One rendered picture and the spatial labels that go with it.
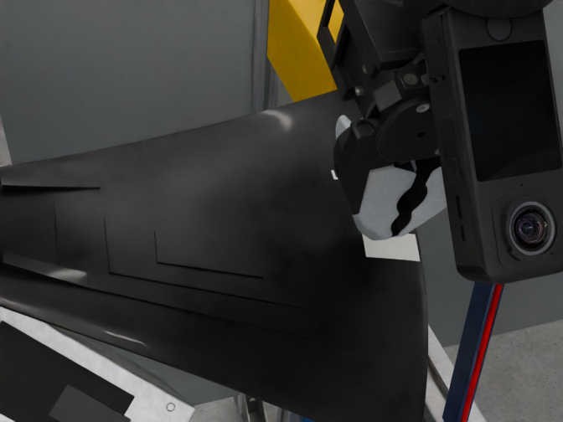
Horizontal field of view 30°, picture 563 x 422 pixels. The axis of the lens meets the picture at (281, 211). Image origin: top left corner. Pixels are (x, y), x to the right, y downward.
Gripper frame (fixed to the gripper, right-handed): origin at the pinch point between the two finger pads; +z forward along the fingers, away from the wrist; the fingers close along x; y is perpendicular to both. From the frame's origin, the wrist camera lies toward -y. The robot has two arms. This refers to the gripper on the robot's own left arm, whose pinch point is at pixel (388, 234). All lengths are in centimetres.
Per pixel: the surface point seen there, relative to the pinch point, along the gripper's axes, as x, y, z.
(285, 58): -8.1, 32.2, 24.3
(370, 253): 0.9, -0.4, 1.1
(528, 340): -79, 39, 132
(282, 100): -23, 59, 67
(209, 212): 9.1, 3.6, 0.4
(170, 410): 11.6, -1.7, 14.4
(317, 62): -8.0, 26.2, 18.0
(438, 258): -54, 47, 104
